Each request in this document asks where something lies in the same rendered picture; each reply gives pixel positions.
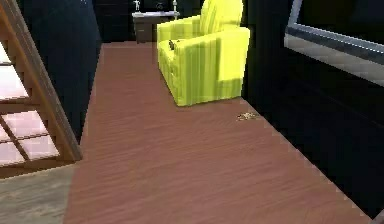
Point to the yellow armchair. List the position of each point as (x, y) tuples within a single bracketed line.
[(203, 63)]

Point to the small golden keys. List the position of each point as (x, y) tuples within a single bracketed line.
[(247, 116)]

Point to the black remote control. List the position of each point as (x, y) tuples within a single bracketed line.
[(172, 44)]

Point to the dark brown desk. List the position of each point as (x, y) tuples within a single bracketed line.
[(146, 25)]

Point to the small white statuette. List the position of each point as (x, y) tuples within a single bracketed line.
[(136, 5)]

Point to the grey framed window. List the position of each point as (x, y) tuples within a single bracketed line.
[(336, 46)]

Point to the brown framed glass door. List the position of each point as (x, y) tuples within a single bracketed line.
[(23, 110)]

